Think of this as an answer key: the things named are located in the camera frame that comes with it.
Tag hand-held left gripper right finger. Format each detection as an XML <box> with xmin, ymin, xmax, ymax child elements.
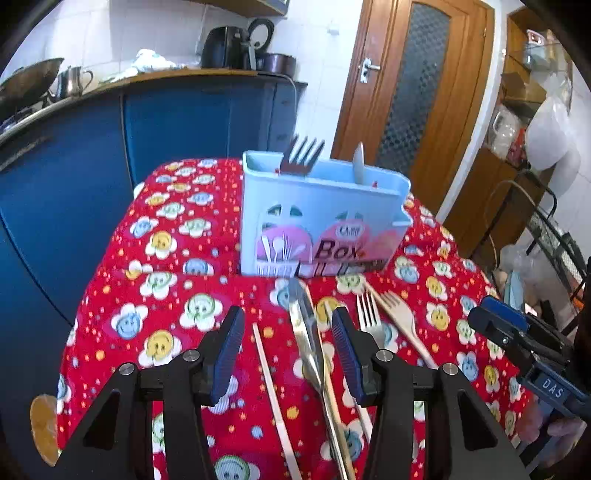
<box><xmin>331</xmin><ymin>307</ymin><xmax>532</xmax><ymax>480</ymax></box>

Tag dark metal fork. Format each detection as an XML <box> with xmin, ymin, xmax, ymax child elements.
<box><xmin>280</xmin><ymin>135</ymin><xmax>326</xmax><ymax>176</ymax></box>

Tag wooden door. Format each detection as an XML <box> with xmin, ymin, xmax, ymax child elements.
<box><xmin>331</xmin><ymin>0</ymin><xmax>496</xmax><ymax>186</ymax></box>

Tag black metal rack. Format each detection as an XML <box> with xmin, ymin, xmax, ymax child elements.
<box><xmin>488</xmin><ymin>170</ymin><xmax>591</xmax><ymax>319</ymax></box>

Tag white plastic bags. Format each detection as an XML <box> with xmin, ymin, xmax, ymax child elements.
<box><xmin>525</xmin><ymin>74</ymin><xmax>583</xmax><ymax>172</ymax></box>

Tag dark cooking pot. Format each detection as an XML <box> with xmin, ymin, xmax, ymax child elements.
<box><xmin>257</xmin><ymin>52</ymin><xmax>298</xmax><ymax>77</ymax></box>

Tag dark wok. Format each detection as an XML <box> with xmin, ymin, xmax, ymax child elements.
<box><xmin>0</xmin><ymin>58</ymin><xmax>65</xmax><ymax>121</ymax></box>

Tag wooden shelf unit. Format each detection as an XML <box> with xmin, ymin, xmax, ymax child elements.
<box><xmin>455</xmin><ymin>6</ymin><xmax>580</xmax><ymax>261</ymax></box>

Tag orange cushion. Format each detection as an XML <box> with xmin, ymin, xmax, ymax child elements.
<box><xmin>29</xmin><ymin>394</ymin><xmax>62</xmax><ymax>467</ymax></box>

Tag silver door handle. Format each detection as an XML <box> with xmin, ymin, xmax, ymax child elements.
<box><xmin>358</xmin><ymin>57</ymin><xmax>382</xmax><ymax>84</ymax></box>

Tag silver metal fork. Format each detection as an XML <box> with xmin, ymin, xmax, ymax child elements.
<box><xmin>356</xmin><ymin>292</ymin><xmax>387</xmax><ymax>349</ymax></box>

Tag red floral tablecloth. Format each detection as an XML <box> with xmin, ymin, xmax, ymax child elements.
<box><xmin>55</xmin><ymin>157</ymin><xmax>541</xmax><ymax>480</ymax></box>

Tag light blue utensil box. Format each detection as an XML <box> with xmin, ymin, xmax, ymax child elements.
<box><xmin>240</xmin><ymin>150</ymin><xmax>413</xmax><ymax>278</ymax></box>

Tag metal pitcher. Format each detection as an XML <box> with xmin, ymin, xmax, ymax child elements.
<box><xmin>48</xmin><ymin>65</ymin><xmax>94</xmax><ymax>100</ymax></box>

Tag wooden wall cabinet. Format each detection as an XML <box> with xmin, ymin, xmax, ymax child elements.
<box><xmin>203</xmin><ymin>0</ymin><xmax>293</xmax><ymax>17</ymax></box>

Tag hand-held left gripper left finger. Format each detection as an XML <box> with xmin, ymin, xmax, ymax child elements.
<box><xmin>48</xmin><ymin>305</ymin><xmax>246</xmax><ymax>480</ymax></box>

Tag black air fryer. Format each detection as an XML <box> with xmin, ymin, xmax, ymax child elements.
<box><xmin>200</xmin><ymin>26</ymin><xmax>257</xmax><ymax>71</ymax></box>

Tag wooden fork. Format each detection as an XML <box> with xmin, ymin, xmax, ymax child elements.
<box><xmin>364</xmin><ymin>281</ymin><xmax>438</xmax><ymax>370</ymax></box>

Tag white patterned cloth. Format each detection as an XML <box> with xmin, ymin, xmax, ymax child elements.
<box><xmin>113</xmin><ymin>47</ymin><xmax>186</xmax><ymax>80</ymax></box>

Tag blue kitchen cabinet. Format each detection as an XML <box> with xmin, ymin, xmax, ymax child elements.
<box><xmin>0</xmin><ymin>71</ymin><xmax>308</xmax><ymax>333</ymax></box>

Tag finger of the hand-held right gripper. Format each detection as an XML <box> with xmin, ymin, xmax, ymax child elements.
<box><xmin>480</xmin><ymin>296</ymin><xmax>530</xmax><ymax>331</ymax></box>
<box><xmin>467</xmin><ymin>306</ymin><xmax>539</xmax><ymax>376</ymax></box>

